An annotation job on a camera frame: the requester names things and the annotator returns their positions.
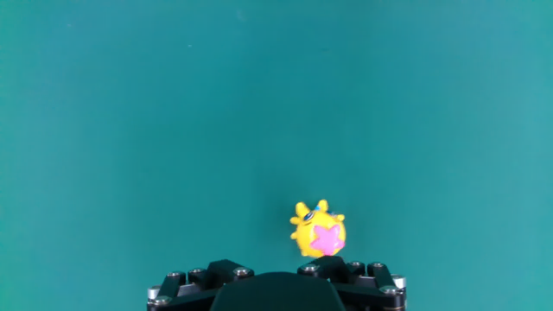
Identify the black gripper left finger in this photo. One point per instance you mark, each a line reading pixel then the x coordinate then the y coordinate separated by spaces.
pixel 224 272

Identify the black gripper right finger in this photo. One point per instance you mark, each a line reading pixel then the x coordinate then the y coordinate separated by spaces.
pixel 332 268

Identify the yellow spiky toy pink star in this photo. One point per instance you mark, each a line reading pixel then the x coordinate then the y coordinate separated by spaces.
pixel 312 235

